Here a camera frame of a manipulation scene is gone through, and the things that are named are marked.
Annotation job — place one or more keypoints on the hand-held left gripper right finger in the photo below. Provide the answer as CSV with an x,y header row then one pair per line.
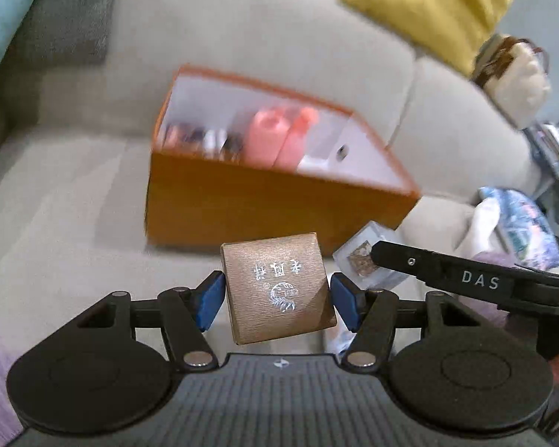
x,y
347,305

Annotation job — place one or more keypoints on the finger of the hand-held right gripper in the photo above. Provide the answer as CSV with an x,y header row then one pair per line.
x,y
410,263

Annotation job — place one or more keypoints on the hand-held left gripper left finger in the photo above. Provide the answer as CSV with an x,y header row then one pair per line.
x,y
209,302

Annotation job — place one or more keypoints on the clear plastic box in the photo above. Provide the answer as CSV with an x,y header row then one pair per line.
x,y
354,251

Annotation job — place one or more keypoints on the brown gift box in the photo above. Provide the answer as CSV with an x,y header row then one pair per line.
x,y
279,288

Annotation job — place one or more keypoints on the orange cardboard box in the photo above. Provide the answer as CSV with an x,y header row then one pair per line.
x,y
261,209

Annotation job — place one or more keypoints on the pink bottle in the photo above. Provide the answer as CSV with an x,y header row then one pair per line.
x,y
265,137
298,139

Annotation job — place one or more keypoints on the white flat package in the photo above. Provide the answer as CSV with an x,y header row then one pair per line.
x,y
337,342

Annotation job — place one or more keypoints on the beige bear suitcase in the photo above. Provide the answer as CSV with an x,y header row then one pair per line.
x,y
517,84

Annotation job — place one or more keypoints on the yellow pillow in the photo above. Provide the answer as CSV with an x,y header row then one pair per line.
x,y
428,4

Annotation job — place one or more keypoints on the beige sofa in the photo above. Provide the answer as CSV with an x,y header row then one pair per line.
x,y
261,32

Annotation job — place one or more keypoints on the houndstooth pillow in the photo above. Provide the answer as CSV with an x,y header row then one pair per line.
x,y
70,9

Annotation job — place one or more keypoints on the light blue pillow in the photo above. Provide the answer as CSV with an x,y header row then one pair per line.
x,y
4,18

